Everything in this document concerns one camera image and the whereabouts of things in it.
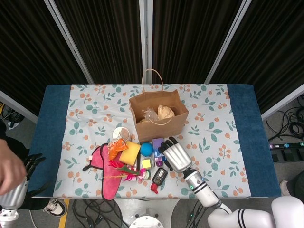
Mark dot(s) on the bystander bare hand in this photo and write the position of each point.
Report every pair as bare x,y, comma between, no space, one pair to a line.
12,166

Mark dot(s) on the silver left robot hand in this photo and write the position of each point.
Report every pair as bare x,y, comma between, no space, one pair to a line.
16,199

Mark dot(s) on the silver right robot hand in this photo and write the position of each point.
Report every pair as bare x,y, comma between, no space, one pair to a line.
178,158

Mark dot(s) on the blue and purple toy block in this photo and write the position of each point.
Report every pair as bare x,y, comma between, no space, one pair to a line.
158,163

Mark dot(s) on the bagged bread snack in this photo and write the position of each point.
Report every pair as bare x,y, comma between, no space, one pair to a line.
166,111

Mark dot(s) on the round grey robot base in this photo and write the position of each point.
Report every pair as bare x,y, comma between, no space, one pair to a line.
147,223

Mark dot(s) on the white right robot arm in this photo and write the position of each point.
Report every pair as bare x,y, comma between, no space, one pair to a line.
202,187

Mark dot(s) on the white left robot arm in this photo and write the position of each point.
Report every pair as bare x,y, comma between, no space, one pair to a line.
8,218

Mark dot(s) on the brown paper bag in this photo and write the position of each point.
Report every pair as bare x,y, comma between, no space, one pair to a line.
161,133

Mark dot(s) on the black and white marker pen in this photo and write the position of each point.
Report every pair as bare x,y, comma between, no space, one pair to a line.
170,167

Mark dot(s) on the bystander black trousers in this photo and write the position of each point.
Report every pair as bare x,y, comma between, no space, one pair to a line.
16,145

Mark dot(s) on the light purple cube block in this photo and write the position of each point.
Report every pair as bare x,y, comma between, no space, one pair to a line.
156,143

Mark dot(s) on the black ink bottle red cap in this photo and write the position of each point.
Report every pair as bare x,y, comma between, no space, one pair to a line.
159,175

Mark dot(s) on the clear round pin container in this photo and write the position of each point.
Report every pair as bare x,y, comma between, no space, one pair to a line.
152,158

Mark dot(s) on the yellow foam cube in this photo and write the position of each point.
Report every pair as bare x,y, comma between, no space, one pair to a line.
146,164

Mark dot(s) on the blue ball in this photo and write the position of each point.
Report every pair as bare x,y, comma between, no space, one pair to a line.
146,149

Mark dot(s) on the dark slim box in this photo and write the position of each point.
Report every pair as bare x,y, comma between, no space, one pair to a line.
138,164

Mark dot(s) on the white sneaker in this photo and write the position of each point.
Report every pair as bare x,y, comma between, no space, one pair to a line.
57,207

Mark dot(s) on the white bottle cap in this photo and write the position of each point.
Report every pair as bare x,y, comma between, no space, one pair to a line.
134,178

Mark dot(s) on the yellow sponge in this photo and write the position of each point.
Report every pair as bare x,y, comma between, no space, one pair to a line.
129,153

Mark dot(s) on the yellow floor tape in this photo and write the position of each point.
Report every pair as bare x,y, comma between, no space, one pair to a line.
64,213

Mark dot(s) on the colourful feather shuttlecock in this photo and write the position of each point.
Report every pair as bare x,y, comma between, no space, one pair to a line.
126,169

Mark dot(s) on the blue fabric table cover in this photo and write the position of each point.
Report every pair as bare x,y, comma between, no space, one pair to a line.
50,118

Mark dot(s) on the clear round plastic tub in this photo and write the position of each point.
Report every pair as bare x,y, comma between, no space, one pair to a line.
120,133

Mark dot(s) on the orange snack packet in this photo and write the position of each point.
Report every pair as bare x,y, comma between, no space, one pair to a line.
115,150

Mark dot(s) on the pink towel with black trim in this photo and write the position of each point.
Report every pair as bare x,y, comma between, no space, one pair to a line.
109,180

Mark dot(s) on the floral print tablecloth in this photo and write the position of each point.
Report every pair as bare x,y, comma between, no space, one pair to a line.
99,107

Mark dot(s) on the black power strip coloured sockets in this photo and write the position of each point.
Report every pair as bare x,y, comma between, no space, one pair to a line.
285,145

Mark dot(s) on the plain black power strip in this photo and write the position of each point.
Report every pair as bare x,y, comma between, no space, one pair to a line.
287,155

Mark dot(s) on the grey sneaker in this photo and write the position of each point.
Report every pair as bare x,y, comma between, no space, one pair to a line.
285,187

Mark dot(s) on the black ribbed partition panel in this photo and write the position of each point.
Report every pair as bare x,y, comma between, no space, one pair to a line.
190,35
273,47
107,35
28,47

